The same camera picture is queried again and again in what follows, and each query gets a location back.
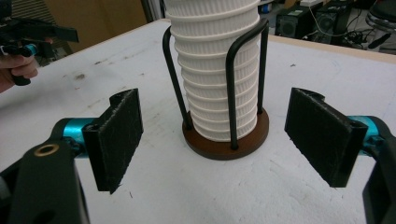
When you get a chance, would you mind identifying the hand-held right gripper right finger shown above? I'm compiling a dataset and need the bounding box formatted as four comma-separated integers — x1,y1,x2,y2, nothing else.
284,87,382,189

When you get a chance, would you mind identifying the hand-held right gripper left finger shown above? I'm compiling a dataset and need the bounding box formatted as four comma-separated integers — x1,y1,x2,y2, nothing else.
63,88,144,194

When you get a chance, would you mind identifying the black wire cup holder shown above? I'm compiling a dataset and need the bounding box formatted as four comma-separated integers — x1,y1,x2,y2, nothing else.
162,18,271,161

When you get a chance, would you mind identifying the stack of white paper cups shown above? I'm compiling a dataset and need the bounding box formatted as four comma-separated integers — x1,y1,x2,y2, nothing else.
163,0,262,143

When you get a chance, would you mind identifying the brown wooden board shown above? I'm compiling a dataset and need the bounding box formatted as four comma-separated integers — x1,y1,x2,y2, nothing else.
43,0,148,54

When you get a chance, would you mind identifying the black computer tower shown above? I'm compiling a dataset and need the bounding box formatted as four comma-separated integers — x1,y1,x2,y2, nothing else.
275,6,316,40
312,2,354,45

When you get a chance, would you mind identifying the chrome stool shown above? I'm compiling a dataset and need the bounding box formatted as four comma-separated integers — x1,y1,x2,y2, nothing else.
364,0,396,54

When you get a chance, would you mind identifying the tangle of black cables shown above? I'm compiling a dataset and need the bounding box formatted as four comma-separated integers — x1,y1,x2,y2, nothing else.
340,27,376,50

